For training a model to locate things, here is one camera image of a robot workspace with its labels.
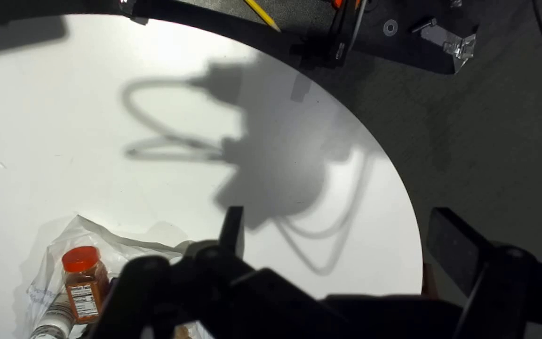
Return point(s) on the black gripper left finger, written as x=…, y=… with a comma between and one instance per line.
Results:
x=232, y=228

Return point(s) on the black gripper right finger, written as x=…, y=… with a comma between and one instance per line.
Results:
x=456, y=250

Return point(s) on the white plastic bottle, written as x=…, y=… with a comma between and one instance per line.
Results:
x=51, y=320

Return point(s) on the clear plastic bag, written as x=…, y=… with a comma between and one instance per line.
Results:
x=126, y=241

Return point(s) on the spice jar red lid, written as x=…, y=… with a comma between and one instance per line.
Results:
x=85, y=282

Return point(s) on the yellow pencil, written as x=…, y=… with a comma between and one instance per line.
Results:
x=262, y=13

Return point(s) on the silver metal bracket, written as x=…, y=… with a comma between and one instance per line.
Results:
x=456, y=39

